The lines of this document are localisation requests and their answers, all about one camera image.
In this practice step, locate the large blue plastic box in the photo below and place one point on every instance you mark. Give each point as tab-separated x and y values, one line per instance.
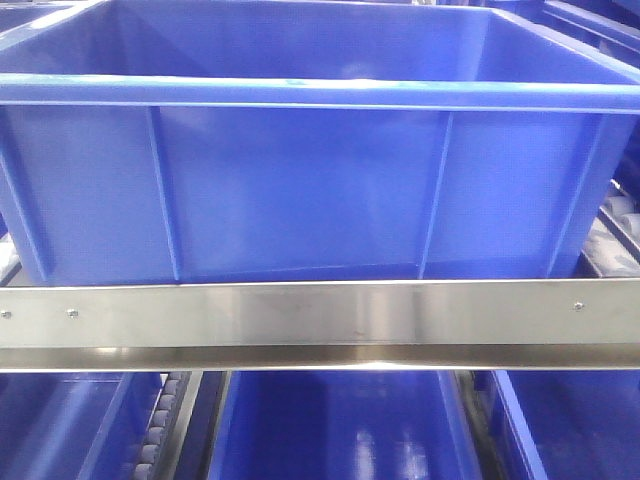
152	142

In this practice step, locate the roller track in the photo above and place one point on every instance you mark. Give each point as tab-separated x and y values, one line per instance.
611	249
157	450

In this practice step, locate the blue bin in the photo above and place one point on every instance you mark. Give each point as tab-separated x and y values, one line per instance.
83	425
564	424
343	425

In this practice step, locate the blue bin bottom right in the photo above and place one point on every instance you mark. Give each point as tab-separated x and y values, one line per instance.
564	424

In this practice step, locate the lower steel rack crossbar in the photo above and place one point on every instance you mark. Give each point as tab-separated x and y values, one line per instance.
411	324

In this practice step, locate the blue bin bottom left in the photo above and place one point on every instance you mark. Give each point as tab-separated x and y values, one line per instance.
83	425

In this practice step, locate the right side roller track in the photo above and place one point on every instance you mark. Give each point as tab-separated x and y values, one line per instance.
611	249

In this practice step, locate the blue bin lower centre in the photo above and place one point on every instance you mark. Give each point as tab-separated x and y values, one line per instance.
343	425

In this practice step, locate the lower roller track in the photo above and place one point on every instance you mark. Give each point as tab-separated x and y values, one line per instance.
157	450

